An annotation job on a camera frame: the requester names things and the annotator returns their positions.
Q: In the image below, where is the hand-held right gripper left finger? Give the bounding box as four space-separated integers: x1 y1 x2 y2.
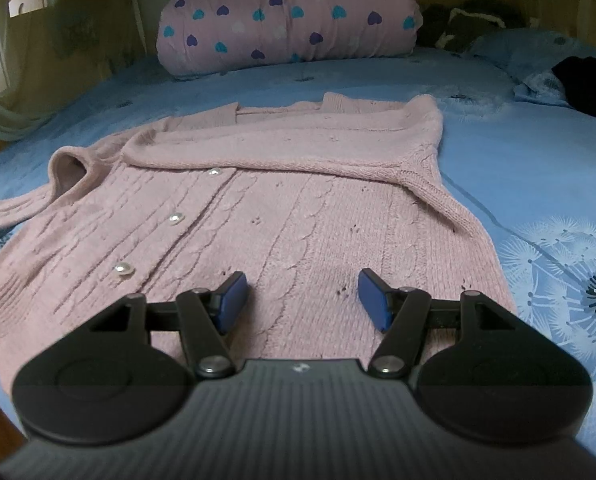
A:
85 271 251 380

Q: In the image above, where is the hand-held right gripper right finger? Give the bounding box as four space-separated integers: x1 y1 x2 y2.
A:
357 268 521 380

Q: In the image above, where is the pink knitted cardigan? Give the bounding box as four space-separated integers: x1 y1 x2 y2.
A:
0 91 519 396

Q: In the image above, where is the blue dandelion-print bedsheet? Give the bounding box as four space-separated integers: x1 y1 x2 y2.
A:
0 45 596 463

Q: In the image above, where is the blue dandelion-print pillow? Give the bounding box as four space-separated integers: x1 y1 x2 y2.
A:
465 29 596 107

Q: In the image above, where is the dark brown and white cloth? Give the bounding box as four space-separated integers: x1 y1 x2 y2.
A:
418 1 526 52

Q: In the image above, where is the pink heart-print rolled quilt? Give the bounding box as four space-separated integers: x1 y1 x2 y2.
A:
156 0 423 73

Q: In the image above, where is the black cloth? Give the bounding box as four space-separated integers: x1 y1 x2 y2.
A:
551 56 596 123

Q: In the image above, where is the sheer mosquito net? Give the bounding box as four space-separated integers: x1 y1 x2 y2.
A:
0 0 151 142

